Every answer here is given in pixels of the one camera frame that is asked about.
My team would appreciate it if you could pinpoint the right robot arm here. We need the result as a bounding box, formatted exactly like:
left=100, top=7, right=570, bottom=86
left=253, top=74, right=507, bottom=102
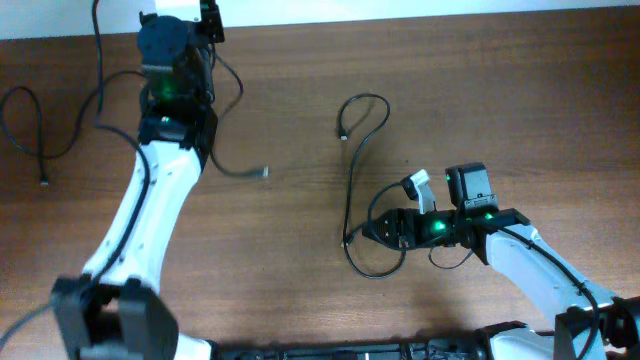
left=361, top=162, right=639, bottom=359

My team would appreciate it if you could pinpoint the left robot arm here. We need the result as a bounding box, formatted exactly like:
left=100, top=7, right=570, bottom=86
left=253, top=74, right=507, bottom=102
left=51, top=14, right=218, bottom=359

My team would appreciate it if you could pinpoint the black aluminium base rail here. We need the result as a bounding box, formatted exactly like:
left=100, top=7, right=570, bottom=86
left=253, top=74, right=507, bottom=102
left=214, top=322, right=556, bottom=360

